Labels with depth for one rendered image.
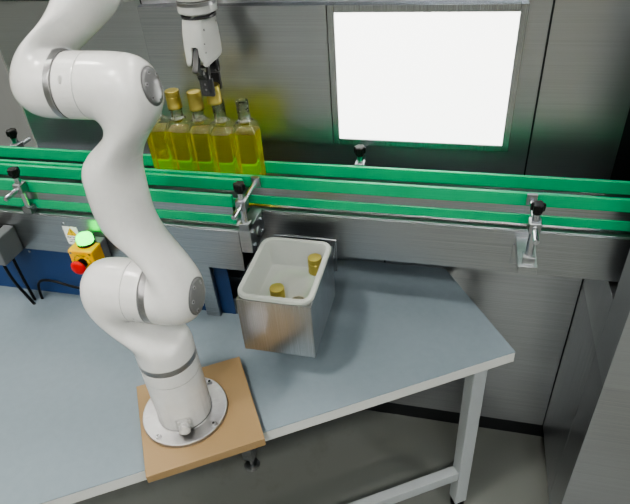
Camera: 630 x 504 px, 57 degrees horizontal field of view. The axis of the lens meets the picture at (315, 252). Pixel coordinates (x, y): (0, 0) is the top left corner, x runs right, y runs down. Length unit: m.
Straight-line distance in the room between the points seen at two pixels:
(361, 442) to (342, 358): 0.80
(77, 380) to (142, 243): 0.64
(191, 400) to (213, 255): 0.38
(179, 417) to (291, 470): 0.93
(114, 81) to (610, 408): 1.26
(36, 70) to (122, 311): 0.43
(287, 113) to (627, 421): 1.11
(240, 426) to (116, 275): 0.45
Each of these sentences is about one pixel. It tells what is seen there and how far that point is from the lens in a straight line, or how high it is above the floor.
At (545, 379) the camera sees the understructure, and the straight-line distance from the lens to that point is 2.04.
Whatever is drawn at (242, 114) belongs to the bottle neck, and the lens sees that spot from 1.40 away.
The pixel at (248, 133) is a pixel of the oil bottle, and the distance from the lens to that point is 1.40.
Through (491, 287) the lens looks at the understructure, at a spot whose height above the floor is 0.70.
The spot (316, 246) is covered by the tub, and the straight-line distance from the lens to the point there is 1.39.
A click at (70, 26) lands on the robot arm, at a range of 0.96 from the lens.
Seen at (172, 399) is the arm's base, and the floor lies 0.89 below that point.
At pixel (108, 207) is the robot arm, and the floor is 1.35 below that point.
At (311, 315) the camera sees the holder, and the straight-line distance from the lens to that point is 1.24.
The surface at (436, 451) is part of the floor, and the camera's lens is 2.21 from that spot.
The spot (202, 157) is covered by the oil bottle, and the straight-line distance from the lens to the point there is 1.47.
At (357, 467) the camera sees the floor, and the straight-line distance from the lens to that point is 2.16.
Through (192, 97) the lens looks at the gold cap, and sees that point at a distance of 1.42.
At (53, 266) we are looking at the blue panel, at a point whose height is 0.85.
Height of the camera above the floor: 1.83
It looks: 37 degrees down
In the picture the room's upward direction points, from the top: 5 degrees counter-clockwise
